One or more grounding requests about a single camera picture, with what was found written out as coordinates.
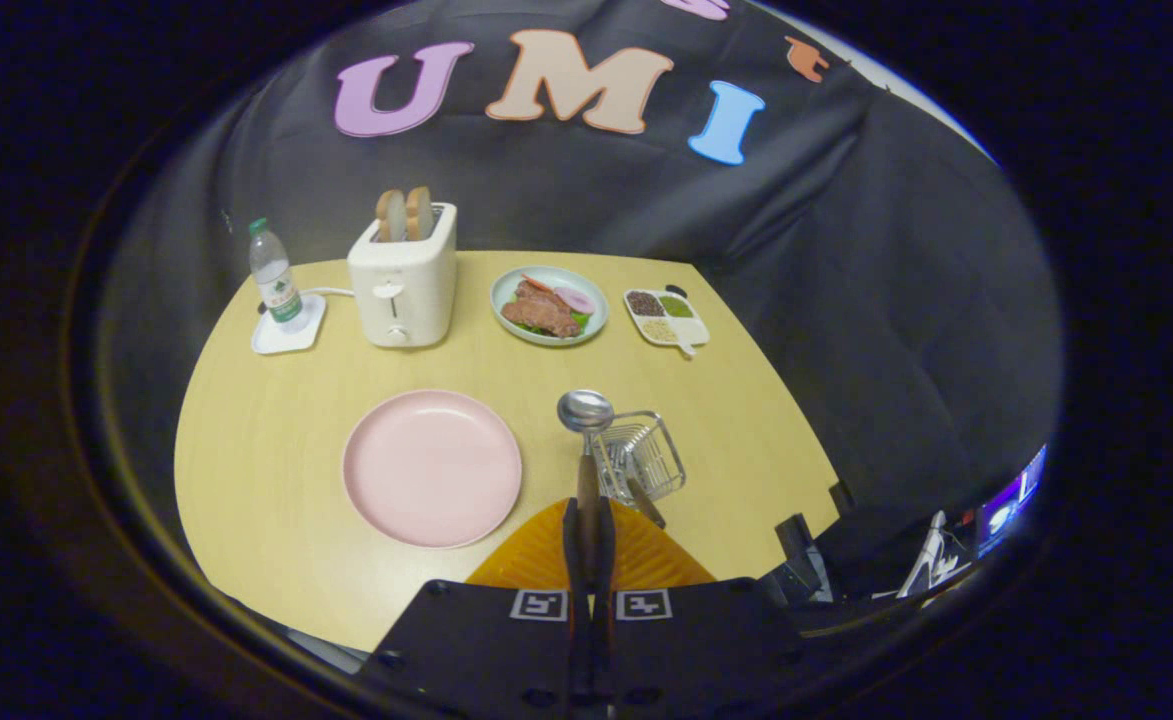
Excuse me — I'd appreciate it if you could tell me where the wooden-handled metal spoon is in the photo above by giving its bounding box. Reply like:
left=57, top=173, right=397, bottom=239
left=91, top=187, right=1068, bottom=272
left=557, top=389, right=615, bottom=561

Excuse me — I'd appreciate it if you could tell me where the white toaster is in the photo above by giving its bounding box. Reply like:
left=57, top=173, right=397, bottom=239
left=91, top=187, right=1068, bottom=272
left=347, top=203, right=458, bottom=349

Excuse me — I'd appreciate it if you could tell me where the wire metal basket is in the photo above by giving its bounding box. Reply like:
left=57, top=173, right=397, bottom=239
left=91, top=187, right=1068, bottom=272
left=591, top=411, right=687, bottom=506

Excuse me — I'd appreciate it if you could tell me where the lit monitor screen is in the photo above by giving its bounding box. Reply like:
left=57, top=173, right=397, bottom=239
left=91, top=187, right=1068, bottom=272
left=976, top=445, right=1048, bottom=556

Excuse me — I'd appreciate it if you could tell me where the white square coaster tray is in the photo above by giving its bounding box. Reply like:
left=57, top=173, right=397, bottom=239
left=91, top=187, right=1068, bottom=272
left=251, top=294, right=328, bottom=356

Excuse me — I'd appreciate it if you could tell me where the clear plastic water bottle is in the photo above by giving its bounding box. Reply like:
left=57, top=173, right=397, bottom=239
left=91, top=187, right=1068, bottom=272
left=249, top=218, right=309, bottom=334

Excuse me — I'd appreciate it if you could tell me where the black backdrop cloth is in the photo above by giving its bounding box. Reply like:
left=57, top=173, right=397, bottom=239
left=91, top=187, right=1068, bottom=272
left=101, top=0, right=1065, bottom=561

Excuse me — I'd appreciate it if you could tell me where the pale green plate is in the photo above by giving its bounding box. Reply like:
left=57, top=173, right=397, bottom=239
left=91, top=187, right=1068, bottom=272
left=490, top=265, right=610, bottom=348

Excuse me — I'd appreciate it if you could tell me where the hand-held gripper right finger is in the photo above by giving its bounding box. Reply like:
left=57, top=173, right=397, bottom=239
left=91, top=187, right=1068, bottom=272
left=591, top=498, right=812, bottom=716

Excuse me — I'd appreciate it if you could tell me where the pink round plate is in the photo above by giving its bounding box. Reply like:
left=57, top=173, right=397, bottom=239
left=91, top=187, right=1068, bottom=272
left=342, top=389, right=524, bottom=549

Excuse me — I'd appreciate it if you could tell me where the brown meat steak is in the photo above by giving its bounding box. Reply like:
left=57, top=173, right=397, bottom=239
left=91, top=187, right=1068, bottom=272
left=501, top=280, right=583, bottom=338

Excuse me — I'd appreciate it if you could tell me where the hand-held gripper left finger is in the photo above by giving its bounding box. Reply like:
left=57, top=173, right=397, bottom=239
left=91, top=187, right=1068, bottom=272
left=361, top=498, right=592, bottom=716

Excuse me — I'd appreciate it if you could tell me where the toasted bread slice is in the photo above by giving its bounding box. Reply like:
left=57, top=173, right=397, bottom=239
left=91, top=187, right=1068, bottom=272
left=375, top=189, right=408, bottom=243
left=405, top=186, right=437, bottom=241

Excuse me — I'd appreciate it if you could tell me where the white divided condiment dish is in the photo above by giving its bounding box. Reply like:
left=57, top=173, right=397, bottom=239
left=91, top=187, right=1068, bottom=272
left=623, top=288, right=711, bottom=358

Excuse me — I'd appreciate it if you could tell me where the wooden-handled metal fork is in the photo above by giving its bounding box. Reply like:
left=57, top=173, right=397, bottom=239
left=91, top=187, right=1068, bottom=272
left=601, top=430, right=668, bottom=530

